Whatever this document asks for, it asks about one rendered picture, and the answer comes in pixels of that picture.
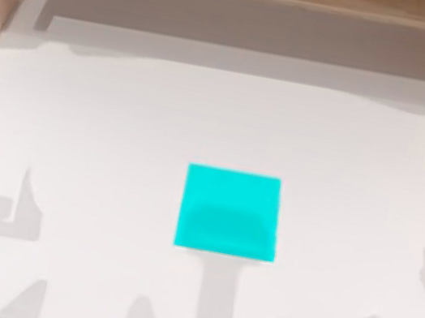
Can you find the cyan square block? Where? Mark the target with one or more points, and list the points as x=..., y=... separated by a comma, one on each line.
x=229, y=211

